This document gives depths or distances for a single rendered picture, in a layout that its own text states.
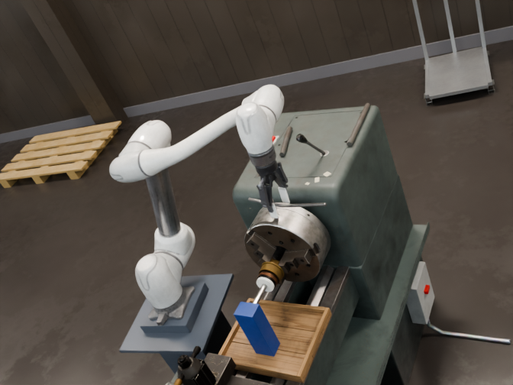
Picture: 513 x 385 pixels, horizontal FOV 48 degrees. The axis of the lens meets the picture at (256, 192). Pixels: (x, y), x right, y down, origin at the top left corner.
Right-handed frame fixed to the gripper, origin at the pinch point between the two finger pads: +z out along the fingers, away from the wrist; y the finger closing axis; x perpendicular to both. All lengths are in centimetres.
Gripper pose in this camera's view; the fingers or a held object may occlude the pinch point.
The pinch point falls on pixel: (279, 204)
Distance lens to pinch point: 208.8
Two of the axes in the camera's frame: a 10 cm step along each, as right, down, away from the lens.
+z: 2.7, 7.5, 6.0
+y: 5.0, -6.4, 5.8
